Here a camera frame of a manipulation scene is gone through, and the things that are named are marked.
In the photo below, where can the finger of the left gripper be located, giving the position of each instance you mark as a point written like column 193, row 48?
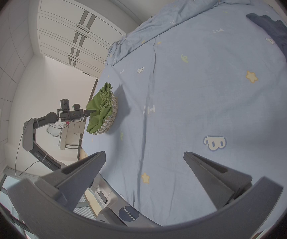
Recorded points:
column 88, row 112

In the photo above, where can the round woven basket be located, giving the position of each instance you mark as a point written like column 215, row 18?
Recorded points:
column 112, row 116

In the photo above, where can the window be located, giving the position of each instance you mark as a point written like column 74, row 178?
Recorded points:
column 9, row 183

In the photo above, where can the bed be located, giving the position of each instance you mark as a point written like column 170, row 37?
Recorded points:
column 195, row 96

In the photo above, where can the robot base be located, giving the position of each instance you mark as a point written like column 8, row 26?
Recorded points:
column 113, row 198

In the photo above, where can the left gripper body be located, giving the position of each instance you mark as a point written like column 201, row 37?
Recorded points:
column 76, row 115

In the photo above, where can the white wardrobe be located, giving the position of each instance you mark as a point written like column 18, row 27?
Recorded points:
column 66, row 28

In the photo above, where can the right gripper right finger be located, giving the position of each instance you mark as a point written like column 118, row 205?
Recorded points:
column 215, row 183

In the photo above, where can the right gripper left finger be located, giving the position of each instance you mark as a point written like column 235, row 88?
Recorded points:
column 78, row 178

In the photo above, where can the green shorts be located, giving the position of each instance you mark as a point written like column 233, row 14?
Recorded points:
column 98, row 108

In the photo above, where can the dark blue garment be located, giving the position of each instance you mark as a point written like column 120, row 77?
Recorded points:
column 282, row 38

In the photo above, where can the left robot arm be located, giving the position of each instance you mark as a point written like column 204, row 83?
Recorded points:
column 33, row 131

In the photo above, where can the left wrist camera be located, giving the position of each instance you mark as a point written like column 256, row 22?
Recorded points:
column 76, row 106

